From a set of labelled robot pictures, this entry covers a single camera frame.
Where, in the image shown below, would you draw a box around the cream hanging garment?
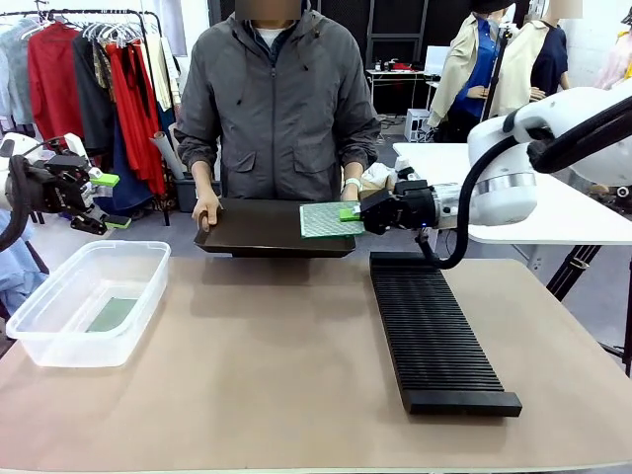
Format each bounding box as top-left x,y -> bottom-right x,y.
145,34 -> 184,115

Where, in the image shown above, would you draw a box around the green PCB board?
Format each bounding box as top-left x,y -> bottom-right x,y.
298,199 -> 367,241
86,297 -> 139,334

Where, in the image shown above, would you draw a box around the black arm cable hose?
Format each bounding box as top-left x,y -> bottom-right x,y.
0,153 -> 40,254
413,96 -> 632,271

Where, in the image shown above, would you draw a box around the black clothes rack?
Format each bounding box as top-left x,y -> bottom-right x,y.
0,8 -> 172,226

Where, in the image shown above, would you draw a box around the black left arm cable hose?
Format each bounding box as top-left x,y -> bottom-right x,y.
0,153 -> 40,254

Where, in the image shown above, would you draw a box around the person's right hand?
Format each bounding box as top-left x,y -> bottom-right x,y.
191,189 -> 226,233

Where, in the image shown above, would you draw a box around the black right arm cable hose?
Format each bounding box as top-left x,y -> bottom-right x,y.
413,96 -> 632,271

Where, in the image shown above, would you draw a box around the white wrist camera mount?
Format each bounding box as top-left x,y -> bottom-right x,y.
62,131 -> 93,170
394,156 -> 422,185

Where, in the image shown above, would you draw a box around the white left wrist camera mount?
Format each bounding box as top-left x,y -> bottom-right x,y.
62,131 -> 93,170

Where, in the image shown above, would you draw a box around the white board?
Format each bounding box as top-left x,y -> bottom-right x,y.
424,44 -> 451,75

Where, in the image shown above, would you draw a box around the mannequin beige coat blue shirt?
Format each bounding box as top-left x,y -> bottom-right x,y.
427,0 -> 505,144

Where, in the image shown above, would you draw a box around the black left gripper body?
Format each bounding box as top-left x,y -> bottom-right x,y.
29,152 -> 96,217

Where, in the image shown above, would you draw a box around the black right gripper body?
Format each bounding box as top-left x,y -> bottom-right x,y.
362,179 -> 436,236

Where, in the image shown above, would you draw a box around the pale blue hanging shirt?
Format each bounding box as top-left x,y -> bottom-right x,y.
0,22 -> 39,127

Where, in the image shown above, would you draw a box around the white computer case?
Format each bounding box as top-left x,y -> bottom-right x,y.
403,108 -> 432,144

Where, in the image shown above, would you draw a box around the person in grey jacket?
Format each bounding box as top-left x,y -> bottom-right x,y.
173,0 -> 381,202

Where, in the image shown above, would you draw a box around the long red hanging dress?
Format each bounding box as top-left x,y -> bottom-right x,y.
104,41 -> 167,197

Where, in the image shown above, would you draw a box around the black tray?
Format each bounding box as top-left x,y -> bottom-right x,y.
193,197 -> 358,260

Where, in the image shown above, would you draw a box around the mannequin yellow pink clothes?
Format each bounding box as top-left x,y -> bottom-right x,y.
592,14 -> 632,91

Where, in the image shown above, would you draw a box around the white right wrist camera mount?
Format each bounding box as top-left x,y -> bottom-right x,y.
394,156 -> 422,185

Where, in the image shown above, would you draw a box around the black floor tripod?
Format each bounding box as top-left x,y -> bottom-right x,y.
545,244 -> 632,377

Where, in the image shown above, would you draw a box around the person's right sleeved forearm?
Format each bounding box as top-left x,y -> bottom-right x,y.
173,128 -> 221,197

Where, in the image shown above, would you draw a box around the black pole stand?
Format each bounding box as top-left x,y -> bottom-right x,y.
479,23 -> 513,123

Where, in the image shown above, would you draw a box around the grey storage bin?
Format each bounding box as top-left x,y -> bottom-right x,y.
174,175 -> 223,213

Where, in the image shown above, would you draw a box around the person's left sleeved forearm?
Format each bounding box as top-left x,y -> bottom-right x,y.
340,132 -> 381,183

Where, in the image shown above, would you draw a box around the beige paper rolls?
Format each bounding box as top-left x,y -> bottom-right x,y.
149,128 -> 188,180

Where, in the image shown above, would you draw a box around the black slotted PCB rack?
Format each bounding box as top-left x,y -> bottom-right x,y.
368,251 -> 523,419

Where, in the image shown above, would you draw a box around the white side table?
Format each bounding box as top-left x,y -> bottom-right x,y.
392,141 -> 632,247

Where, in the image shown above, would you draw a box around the light blue cloth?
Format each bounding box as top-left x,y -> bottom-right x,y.
0,225 -> 50,320

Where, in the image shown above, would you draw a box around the red hanging garment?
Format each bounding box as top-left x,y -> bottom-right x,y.
27,22 -> 85,149

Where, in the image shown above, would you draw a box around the dark grey hanging jacket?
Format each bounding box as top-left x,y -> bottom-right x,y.
72,32 -> 118,154

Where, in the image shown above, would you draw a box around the clear plastic box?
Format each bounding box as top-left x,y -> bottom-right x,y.
5,240 -> 172,368

